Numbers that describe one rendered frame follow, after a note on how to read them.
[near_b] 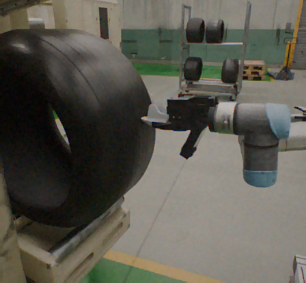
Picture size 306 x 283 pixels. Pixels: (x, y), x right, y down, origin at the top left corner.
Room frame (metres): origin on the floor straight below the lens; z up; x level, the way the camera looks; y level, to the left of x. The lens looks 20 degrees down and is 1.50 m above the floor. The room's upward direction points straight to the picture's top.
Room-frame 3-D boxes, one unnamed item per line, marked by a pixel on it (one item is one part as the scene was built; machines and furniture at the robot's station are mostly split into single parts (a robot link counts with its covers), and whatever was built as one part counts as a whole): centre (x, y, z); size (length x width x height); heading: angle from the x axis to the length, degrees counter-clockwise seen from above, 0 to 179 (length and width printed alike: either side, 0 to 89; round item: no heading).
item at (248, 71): (8.95, -3.13, 0.22); 1.27 x 0.90 x 0.44; 161
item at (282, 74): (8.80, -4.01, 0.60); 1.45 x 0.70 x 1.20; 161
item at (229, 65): (6.19, -1.31, 0.96); 1.33 x 0.64 x 1.92; 69
